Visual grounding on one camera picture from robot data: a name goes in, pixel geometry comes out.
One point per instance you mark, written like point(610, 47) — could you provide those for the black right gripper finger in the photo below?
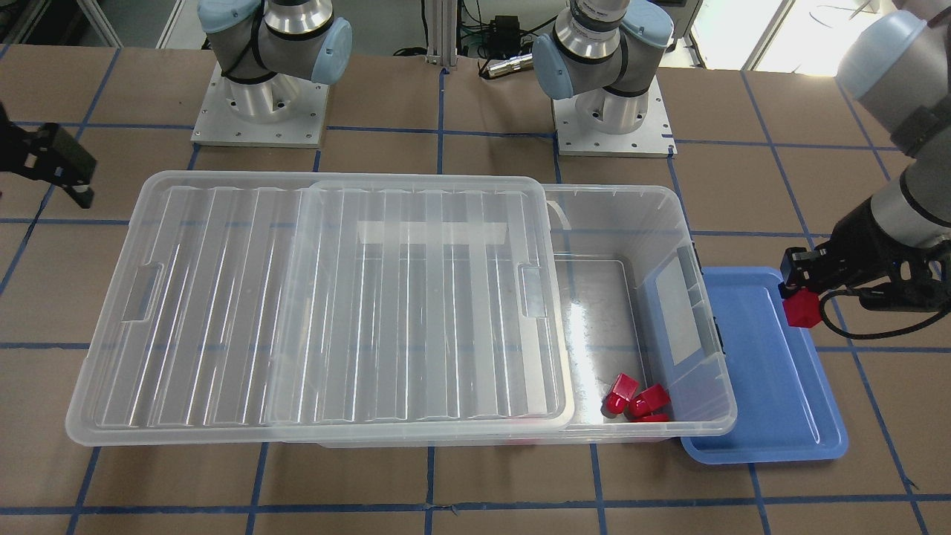
point(82, 195)

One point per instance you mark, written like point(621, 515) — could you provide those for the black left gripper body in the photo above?
point(857, 236)

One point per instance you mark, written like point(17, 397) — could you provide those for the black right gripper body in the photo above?
point(53, 158)

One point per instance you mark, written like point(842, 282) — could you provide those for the clear plastic box lid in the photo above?
point(184, 348)

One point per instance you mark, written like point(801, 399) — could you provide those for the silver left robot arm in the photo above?
point(897, 69)

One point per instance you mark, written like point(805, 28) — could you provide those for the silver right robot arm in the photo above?
point(276, 61)

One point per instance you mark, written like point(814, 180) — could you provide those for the blue plastic tray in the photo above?
point(744, 386)

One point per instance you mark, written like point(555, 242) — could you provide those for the clear plastic storage box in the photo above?
point(432, 310)

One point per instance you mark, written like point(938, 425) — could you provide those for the red block front bottom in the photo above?
point(652, 418)

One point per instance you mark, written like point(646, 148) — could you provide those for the black power adapter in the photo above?
point(504, 34)

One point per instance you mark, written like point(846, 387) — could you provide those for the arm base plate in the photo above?
point(283, 112)
point(601, 124)

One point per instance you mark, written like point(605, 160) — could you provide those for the aluminium frame post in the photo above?
point(440, 23)

